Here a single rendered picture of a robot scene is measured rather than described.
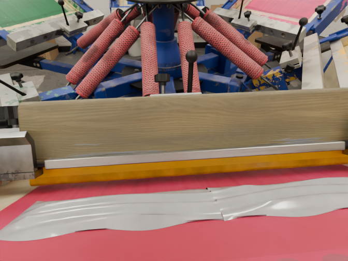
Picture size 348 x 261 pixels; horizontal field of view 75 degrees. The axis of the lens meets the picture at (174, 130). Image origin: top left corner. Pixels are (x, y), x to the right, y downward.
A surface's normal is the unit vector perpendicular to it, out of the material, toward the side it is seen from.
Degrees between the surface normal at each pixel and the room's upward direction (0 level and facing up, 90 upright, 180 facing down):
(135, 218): 8
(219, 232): 32
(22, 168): 58
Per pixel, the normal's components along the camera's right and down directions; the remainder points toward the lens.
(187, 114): 0.07, 0.07
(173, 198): -0.09, -0.77
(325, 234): -0.05, -0.99
